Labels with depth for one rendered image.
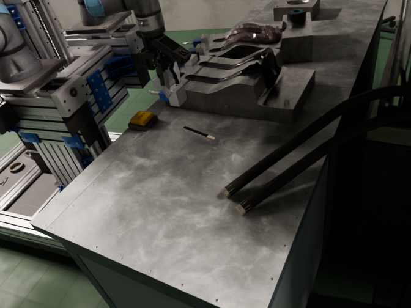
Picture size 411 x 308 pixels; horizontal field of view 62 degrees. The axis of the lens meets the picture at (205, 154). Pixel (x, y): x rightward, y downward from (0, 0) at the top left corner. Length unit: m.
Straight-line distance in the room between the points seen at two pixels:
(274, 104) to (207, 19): 3.31
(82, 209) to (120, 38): 0.85
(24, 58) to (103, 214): 0.63
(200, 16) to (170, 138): 3.32
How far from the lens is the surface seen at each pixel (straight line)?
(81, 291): 1.92
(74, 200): 1.09
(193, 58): 1.40
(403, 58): 1.10
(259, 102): 1.14
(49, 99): 1.28
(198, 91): 1.22
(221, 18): 4.30
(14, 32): 1.34
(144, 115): 1.26
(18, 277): 2.18
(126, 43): 1.62
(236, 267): 0.79
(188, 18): 4.46
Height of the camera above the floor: 1.47
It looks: 39 degrees down
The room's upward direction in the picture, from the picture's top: 13 degrees counter-clockwise
